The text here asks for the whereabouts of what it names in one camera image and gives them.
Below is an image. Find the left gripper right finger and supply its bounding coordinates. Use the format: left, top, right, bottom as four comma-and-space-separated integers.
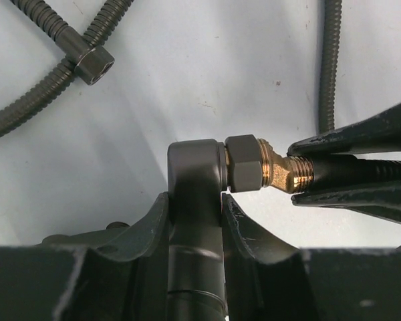
223, 194, 401, 320

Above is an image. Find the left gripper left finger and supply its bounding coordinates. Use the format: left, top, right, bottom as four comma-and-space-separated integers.
0, 193, 169, 320

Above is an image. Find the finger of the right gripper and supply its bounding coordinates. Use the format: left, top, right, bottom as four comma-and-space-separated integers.
287, 103, 401, 156
291, 187, 401, 224

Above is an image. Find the dark grey flexible hose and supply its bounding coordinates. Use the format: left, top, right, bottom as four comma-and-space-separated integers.
0, 0, 401, 195

